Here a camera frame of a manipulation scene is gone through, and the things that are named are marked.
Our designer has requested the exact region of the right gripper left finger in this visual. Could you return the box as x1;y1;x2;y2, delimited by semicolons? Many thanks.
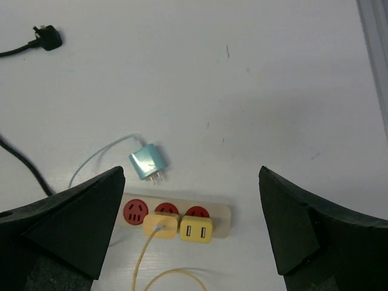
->
1;166;125;290

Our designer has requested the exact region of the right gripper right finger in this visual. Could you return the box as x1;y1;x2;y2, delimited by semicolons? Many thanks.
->
258;167;387;290

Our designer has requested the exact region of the yellow charger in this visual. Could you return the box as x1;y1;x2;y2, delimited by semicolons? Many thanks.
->
142;212;179;239

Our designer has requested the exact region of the teal charger with cable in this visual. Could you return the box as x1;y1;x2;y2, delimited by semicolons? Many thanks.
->
129;143;167;182

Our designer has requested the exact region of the small yellow plug adapter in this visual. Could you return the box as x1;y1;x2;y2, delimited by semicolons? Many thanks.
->
179;215;213;244

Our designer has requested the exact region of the beige red power strip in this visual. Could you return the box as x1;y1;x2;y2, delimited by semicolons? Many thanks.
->
116;193;232;238

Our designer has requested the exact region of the yellow charging cable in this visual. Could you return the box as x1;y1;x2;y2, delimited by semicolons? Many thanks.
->
130;226;209;291

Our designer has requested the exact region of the teal charging cable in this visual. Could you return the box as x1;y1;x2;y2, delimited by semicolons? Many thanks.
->
68;133;146;189

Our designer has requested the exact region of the black power cord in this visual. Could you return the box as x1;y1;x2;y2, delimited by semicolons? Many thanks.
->
0;24;63;198

